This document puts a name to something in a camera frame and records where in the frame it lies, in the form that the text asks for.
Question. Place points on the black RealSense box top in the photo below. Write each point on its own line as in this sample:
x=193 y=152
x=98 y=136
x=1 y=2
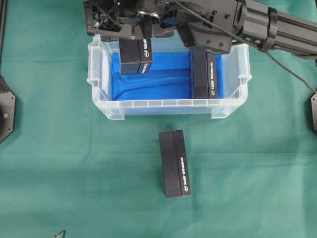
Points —
x=204 y=74

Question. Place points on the blue cloth inside case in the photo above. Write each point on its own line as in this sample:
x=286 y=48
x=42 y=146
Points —
x=168 y=78

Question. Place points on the clear plastic storage case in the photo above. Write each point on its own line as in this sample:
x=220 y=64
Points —
x=236 y=75

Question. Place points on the black realsense box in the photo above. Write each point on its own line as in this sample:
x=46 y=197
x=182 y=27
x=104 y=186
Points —
x=204 y=74
x=136 y=56
x=174 y=164

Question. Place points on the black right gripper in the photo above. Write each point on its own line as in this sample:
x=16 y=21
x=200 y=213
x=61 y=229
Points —
x=114 y=19

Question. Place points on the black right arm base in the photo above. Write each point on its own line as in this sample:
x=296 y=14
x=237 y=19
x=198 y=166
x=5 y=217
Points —
x=314 y=112

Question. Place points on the green table cloth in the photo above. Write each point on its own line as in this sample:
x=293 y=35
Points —
x=68 y=167

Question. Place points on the black RealSense box bottom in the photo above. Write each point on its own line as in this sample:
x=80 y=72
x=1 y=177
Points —
x=136 y=56

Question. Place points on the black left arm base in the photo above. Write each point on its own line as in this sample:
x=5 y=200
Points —
x=7 y=110

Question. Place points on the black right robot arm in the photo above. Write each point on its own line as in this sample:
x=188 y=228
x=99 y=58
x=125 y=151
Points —
x=213 y=25

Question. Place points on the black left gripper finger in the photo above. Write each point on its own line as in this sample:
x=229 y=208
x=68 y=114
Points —
x=61 y=234

